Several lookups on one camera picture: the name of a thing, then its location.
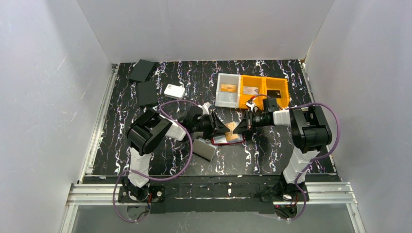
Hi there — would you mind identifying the red leather card holder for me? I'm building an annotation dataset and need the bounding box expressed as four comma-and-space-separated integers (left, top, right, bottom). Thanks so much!
211, 135, 245, 145

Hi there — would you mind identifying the orange credit card from holder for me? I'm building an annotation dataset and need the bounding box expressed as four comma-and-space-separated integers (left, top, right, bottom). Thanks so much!
225, 121, 243, 143

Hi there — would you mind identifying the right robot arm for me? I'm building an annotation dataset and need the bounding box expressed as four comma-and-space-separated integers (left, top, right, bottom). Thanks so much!
244, 103, 332, 201

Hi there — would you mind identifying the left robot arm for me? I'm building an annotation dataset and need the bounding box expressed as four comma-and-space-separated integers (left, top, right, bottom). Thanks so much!
121, 103, 243, 201

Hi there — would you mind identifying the silver metal card case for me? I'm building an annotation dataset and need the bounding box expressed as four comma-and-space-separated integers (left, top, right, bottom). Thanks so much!
193, 138, 218, 162

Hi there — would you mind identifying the black VIP credit card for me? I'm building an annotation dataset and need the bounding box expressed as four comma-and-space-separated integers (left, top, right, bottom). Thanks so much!
266, 90, 282, 99

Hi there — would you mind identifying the silver VIP credit card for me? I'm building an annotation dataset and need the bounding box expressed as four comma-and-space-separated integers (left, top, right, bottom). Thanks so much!
242, 86, 259, 96

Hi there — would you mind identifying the orange credit card in bin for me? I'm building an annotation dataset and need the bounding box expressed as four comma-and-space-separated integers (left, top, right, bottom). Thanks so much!
220, 83, 238, 93

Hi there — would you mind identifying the white plastic bin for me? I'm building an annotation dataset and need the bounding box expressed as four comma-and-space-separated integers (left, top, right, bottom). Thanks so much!
215, 73, 240, 108

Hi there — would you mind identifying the yellow right plastic bin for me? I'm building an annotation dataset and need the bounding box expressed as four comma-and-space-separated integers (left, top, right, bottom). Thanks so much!
264, 77, 290, 109

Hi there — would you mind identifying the yellow plastic bin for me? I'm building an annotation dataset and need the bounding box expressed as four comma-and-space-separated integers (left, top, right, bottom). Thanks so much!
264, 77, 290, 109
239, 75, 266, 109

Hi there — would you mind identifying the white square device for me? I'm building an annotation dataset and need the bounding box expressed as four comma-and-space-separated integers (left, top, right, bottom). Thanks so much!
164, 84, 186, 100

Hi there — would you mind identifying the yellow middle plastic bin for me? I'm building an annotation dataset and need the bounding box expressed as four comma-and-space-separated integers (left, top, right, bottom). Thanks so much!
239, 75, 266, 109

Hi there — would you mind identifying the black box near device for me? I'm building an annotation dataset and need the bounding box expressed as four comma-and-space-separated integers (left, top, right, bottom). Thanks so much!
137, 81, 158, 108

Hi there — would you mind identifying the black box far corner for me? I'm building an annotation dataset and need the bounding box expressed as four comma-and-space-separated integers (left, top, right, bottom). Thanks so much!
128, 59, 159, 83

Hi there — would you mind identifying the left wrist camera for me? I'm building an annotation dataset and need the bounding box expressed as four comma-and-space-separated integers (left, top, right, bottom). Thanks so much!
200, 102, 211, 115

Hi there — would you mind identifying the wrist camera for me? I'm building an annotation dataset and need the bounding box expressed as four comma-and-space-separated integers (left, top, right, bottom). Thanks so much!
200, 102, 211, 115
246, 99, 258, 113

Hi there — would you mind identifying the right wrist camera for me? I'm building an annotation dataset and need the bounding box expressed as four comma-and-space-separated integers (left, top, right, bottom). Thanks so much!
246, 99, 258, 113

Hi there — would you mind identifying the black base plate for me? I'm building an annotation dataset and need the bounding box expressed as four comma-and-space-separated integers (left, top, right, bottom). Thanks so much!
115, 175, 309, 214

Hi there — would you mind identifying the aluminium frame rail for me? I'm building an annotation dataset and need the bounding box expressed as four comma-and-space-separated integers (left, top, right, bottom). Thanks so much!
60, 181, 365, 233

